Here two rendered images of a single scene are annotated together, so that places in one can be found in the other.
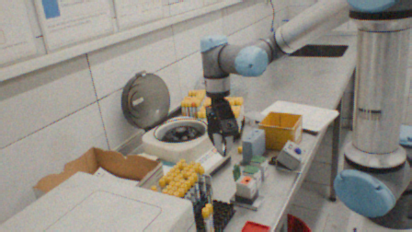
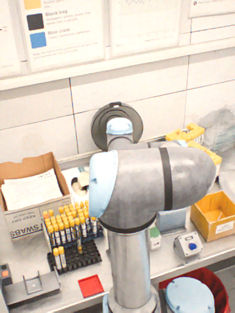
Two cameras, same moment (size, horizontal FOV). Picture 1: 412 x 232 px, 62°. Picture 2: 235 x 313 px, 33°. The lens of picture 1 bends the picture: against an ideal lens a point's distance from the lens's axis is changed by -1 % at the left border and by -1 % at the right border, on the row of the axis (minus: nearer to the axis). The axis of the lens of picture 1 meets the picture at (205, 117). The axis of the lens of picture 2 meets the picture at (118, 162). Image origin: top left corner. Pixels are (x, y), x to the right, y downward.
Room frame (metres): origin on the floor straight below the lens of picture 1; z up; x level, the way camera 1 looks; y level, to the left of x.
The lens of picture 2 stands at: (0.16, -0.68, 1.97)
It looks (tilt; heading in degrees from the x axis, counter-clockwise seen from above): 37 degrees down; 40
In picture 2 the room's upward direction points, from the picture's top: 2 degrees counter-clockwise
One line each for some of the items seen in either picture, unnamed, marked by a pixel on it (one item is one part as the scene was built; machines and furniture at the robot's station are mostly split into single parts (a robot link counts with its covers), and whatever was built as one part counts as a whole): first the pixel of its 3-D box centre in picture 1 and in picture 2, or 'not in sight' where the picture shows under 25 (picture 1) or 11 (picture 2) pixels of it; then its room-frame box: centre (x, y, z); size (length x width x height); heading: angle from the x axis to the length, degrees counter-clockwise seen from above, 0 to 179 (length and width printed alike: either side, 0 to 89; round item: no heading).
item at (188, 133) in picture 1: (181, 137); not in sight; (1.13, 0.10, 0.97); 0.15 x 0.15 x 0.07
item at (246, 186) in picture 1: (246, 189); not in sight; (0.83, -0.09, 0.92); 0.05 x 0.04 x 0.06; 57
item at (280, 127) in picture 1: (280, 131); (215, 216); (1.17, -0.28, 0.93); 0.13 x 0.13 x 0.10; 58
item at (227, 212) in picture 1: (206, 209); (72, 248); (0.75, 0.02, 0.93); 0.17 x 0.09 x 0.11; 149
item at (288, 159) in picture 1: (285, 155); (185, 241); (1.01, -0.26, 0.92); 0.13 x 0.07 x 0.08; 59
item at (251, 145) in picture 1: (254, 147); (171, 217); (1.07, -0.16, 0.92); 0.10 x 0.07 x 0.10; 144
